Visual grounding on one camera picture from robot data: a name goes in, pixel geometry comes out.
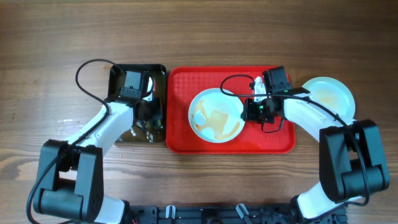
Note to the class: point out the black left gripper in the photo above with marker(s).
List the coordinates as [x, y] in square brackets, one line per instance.
[155, 114]

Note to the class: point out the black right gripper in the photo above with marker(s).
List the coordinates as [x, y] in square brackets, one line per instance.
[249, 114]

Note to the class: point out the white plate with sauce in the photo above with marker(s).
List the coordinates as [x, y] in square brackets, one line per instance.
[215, 115]

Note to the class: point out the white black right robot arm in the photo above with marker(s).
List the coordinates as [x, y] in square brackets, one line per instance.
[352, 162]

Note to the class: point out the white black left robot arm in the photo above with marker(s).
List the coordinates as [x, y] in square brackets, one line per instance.
[70, 182]

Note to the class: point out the black tray with water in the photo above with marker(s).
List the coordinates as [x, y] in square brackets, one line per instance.
[141, 130]

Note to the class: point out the red plastic tray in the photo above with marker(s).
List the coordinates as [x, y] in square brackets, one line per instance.
[184, 83]

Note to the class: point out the cleaned white plate at side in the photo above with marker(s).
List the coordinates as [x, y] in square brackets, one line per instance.
[333, 94]

